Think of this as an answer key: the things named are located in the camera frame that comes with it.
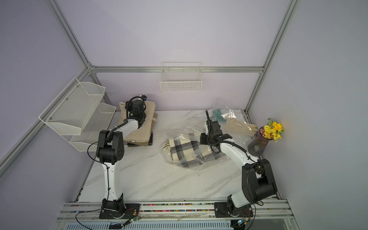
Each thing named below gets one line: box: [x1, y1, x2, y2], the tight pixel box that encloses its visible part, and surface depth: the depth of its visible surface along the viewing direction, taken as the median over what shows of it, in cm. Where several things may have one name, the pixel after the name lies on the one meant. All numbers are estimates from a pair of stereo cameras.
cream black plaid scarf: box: [162, 133, 228, 168], surface depth 95 cm
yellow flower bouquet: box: [260, 117, 285, 143], surface depth 80 cm
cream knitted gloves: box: [224, 117, 258, 138], surface depth 110 cm
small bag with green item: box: [207, 97, 237, 123], surface depth 113 cm
